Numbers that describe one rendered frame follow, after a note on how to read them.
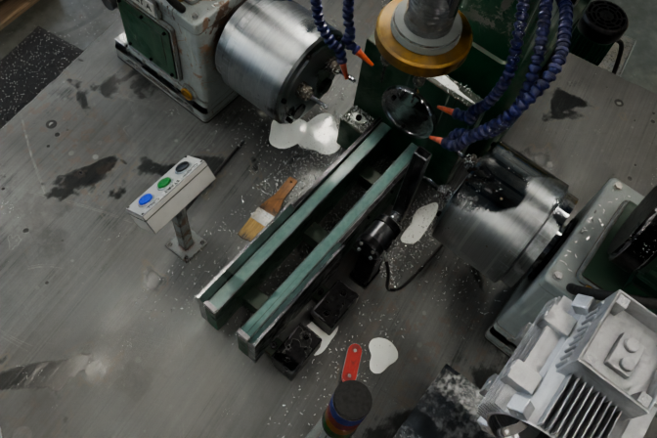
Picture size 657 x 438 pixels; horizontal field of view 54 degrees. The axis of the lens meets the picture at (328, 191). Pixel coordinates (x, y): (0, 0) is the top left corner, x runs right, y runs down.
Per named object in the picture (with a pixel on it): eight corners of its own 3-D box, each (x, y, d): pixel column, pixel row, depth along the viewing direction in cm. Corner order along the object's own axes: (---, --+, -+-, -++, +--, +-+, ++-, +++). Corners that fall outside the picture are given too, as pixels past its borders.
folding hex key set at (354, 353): (348, 343, 144) (349, 341, 142) (362, 347, 144) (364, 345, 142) (339, 382, 139) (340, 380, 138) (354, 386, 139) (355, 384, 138)
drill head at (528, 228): (450, 158, 156) (480, 95, 134) (598, 262, 146) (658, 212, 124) (388, 229, 145) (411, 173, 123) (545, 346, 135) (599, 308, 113)
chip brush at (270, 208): (285, 174, 163) (285, 173, 162) (302, 185, 162) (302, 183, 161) (237, 235, 154) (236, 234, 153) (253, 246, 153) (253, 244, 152)
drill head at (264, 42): (244, 16, 172) (241, -62, 150) (353, 91, 163) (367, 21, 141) (176, 69, 161) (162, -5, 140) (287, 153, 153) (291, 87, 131)
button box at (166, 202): (198, 172, 138) (186, 153, 135) (217, 178, 133) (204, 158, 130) (138, 226, 131) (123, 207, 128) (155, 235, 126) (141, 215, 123)
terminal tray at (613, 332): (591, 304, 91) (617, 286, 84) (659, 353, 88) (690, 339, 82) (550, 371, 86) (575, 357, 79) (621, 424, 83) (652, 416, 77)
